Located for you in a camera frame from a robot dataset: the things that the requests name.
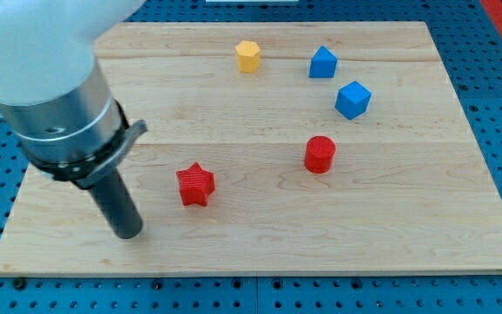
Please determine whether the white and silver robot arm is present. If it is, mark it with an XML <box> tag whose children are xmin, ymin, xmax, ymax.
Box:
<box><xmin>0</xmin><ymin>0</ymin><xmax>146</xmax><ymax>189</ymax></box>

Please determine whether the light wooden board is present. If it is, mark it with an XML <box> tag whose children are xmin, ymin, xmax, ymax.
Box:
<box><xmin>0</xmin><ymin>22</ymin><xmax>502</xmax><ymax>277</ymax></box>

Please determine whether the red star block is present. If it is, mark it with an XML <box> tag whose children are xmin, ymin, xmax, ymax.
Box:
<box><xmin>176</xmin><ymin>162</ymin><xmax>215</xmax><ymax>207</ymax></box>

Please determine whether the red cylinder block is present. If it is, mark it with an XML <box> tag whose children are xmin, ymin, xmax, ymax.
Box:
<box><xmin>304</xmin><ymin>136</ymin><xmax>336</xmax><ymax>174</ymax></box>

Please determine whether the yellow hexagon block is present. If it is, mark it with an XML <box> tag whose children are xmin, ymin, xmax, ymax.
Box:
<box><xmin>235</xmin><ymin>41</ymin><xmax>261</xmax><ymax>73</ymax></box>

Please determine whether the blue cube block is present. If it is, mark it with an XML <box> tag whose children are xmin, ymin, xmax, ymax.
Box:
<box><xmin>335</xmin><ymin>81</ymin><xmax>372</xmax><ymax>120</ymax></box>

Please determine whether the blue triangular prism block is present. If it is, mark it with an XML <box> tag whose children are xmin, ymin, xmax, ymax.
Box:
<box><xmin>309</xmin><ymin>45</ymin><xmax>338</xmax><ymax>79</ymax></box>

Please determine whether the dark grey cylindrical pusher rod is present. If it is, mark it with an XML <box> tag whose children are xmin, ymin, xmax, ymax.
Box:
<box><xmin>88</xmin><ymin>170</ymin><xmax>143</xmax><ymax>239</ymax></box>

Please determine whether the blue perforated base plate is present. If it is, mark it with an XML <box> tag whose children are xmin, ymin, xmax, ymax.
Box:
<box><xmin>0</xmin><ymin>0</ymin><xmax>502</xmax><ymax>313</ymax></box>

